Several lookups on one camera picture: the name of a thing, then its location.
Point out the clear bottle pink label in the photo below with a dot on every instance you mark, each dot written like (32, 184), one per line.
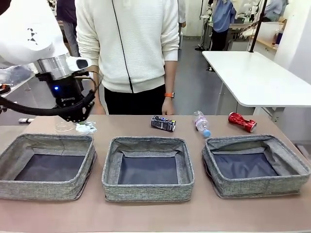
(201, 122)

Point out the person's left forearm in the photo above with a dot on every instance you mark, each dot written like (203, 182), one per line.
(169, 75)

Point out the person in white sweater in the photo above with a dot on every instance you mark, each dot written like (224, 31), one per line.
(136, 48)

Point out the white paper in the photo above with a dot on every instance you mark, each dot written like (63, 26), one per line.
(85, 128)

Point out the crushed black can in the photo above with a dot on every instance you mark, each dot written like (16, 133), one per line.
(161, 123)

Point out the orange black round device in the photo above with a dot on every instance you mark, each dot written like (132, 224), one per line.
(4, 88)

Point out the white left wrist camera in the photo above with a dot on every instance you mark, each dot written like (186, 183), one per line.
(81, 63)

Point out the person's left hand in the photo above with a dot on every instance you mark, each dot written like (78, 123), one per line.
(167, 106)

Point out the person's right forearm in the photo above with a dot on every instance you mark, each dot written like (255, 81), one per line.
(101, 97)

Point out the person in blue shirt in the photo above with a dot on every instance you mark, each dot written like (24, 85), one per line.
(222, 17)

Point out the white translucent container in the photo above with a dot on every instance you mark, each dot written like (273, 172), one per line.
(269, 31)

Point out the black stand pole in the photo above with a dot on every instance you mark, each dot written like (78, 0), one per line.
(258, 26)

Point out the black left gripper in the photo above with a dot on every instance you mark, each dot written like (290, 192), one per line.
(64, 92)

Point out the dark blue bottle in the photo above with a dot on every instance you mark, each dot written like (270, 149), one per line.
(279, 37)

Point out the clear plastic cup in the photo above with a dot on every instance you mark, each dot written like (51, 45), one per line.
(64, 127)

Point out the person in grey trousers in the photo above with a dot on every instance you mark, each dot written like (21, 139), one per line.
(69, 31)

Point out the white side table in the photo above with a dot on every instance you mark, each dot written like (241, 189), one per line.
(23, 83)

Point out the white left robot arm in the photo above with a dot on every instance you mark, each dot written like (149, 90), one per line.
(22, 31)

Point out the white marker pen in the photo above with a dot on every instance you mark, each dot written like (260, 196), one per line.
(24, 120)

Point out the grey fabric basket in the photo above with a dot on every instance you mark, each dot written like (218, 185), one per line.
(255, 187)
(145, 191)
(36, 189)

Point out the crushed red can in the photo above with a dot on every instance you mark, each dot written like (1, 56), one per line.
(239, 120)

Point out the orange wrist watch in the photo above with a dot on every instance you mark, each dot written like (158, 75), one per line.
(168, 94)

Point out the white background table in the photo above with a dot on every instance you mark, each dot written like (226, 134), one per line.
(255, 77)

